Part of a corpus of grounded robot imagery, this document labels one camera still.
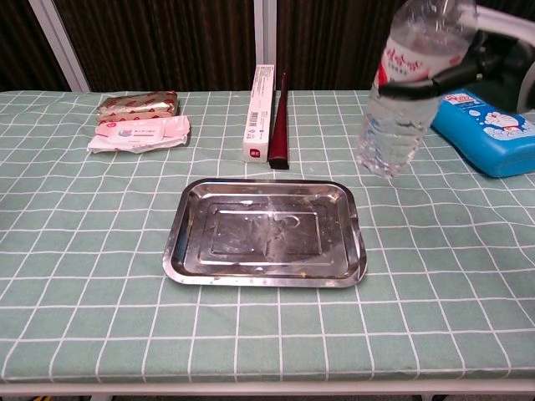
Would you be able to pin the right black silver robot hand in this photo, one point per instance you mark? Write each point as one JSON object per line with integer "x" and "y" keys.
{"x": 493, "y": 71}

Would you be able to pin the small transparent water bottle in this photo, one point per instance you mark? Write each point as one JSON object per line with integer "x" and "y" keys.
{"x": 397, "y": 129}

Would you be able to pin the blue pump detergent bottle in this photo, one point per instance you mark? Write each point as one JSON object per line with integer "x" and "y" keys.
{"x": 501, "y": 150}

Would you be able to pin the rectangular stainless steel tray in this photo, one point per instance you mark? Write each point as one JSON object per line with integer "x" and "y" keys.
{"x": 265, "y": 238}

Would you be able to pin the long white cardboard box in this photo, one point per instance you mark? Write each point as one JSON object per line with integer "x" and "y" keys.
{"x": 257, "y": 121}

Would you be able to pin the gold foil snack packet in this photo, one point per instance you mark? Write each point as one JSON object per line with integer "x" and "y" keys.
{"x": 138, "y": 104}

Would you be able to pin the white pink wet wipes pack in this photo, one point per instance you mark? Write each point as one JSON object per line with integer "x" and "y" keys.
{"x": 138, "y": 133}

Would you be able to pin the green checked tablecloth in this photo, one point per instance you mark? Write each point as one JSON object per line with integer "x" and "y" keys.
{"x": 104, "y": 250}

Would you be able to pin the grey partition frame post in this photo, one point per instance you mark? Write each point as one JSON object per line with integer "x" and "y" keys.
{"x": 264, "y": 31}
{"x": 58, "y": 46}

